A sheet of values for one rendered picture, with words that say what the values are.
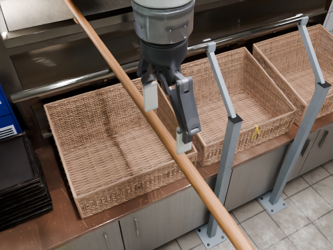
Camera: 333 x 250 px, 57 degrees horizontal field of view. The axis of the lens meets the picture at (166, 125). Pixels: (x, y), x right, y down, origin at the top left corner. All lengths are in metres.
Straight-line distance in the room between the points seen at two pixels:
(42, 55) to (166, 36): 1.02
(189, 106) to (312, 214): 1.81
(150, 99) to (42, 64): 0.85
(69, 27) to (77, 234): 0.84
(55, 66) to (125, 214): 0.70
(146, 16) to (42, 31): 0.95
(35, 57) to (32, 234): 0.73
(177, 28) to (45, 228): 1.12
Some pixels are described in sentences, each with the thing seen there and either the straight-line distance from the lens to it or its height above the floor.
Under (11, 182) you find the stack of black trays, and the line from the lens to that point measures 1.31.
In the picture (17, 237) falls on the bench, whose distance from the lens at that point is 1.44.
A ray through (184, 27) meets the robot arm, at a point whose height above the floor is 1.56.
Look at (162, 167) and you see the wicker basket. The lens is 1.32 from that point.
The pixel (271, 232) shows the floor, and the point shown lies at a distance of 2.07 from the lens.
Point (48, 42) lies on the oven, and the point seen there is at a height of 1.13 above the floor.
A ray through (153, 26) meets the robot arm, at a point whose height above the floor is 1.56.
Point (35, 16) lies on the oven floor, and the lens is 1.50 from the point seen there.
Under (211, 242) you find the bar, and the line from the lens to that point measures 1.95.
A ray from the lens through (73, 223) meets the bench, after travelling 1.39.
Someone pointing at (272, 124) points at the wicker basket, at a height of 0.69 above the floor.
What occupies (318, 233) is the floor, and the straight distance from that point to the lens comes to 2.17.
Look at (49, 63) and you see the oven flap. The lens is 1.44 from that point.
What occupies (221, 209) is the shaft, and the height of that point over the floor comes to 1.20.
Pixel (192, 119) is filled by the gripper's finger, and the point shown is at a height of 1.42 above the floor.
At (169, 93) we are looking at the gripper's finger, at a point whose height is 1.44.
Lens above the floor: 1.76
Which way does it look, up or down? 44 degrees down
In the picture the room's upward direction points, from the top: straight up
